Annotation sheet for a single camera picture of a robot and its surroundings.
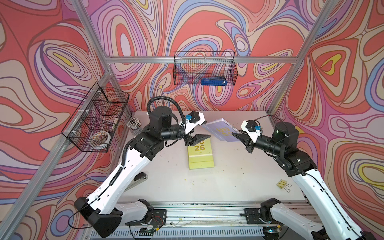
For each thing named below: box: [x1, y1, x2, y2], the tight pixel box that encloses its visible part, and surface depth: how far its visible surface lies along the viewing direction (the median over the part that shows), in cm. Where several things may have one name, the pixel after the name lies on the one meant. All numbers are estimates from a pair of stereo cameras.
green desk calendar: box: [187, 137, 215, 170], surface depth 92 cm
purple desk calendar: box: [202, 118, 242, 142], surface depth 61 cm
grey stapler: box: [123, 172, 149, 192], surface depth 85 cm
